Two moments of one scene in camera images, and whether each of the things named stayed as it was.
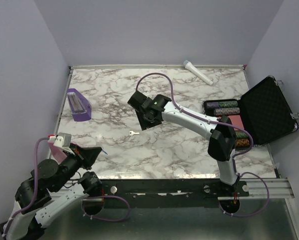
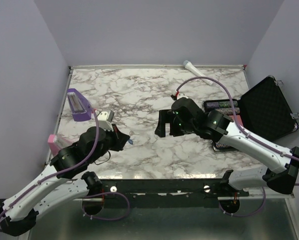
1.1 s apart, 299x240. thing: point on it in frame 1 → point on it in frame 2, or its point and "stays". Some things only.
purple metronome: x=81 y=109 stays
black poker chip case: x=263 y=110 stays
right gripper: x=144 y=124 → x=167 y=116
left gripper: x=85 y=155 → x=120 y=138
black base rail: x=191 y=193 stays
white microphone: x=189 y=66 stays
